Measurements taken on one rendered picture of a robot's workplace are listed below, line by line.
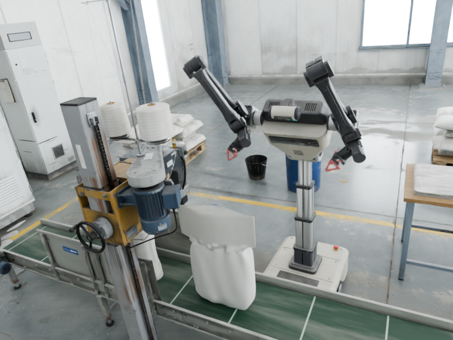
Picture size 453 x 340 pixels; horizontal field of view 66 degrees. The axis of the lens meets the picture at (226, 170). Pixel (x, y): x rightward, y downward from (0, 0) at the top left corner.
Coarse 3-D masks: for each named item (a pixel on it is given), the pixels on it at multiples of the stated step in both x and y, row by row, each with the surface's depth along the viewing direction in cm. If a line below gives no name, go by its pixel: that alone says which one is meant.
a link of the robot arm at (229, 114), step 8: (200, 56) 178; (200, 72) 178; (200, 80) 180; (208, 80) 180; (208, 88) 181; (216, 88) 185; (216, 96) 183; (216, 104) 185; (224, 104) 184; (224, 112) 186; (232, 112) 186; (232, 120) 187; (240, 120) 188; (232, 128) 189
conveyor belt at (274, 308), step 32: (32, 256) 289; (160, 256) 272; (160, 288) 241; (192, 288) 238; (256, 288) 232; (224, 320) 211; (256, 320) 208; (288, 320) 206; (320, 320) 204; (352, 320) 202; (384, 320) 200
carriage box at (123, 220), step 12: (120, 168) 193; (120, 180) 181; (84, 192) 174; (96, 192) 170; (108, 192) 167; (84, 204) 181; (84, 216) 182; (96, 216) 178; (108, 216) 174; (120, 216) 174; (132, 216) 182; (120, 228) 174; (108, 240) 182; (120, 240) 178
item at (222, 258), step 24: (192, 216) 204; (216, 216) 193; (240, 216) 191; (192, 240) 212; (216, 240) 200; (240, 240) 197; (192, 264) 219; (216, 264) 206; (240, 264) 201; (216, 288) 215; (240, 288) 207
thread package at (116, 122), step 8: (104, 104) 180; (112, 104) 178; (120, 104) 178; (104, 112) 175; (112, 112) 175; (120, 112) 177; (104, 120) 176; (112, 120) 176; (120, 120) 177; (128, 120) 183; (104, 128) 178; (112, 128) 177; (120, 128) 178; (128, 128) 182; (112, 136) 179
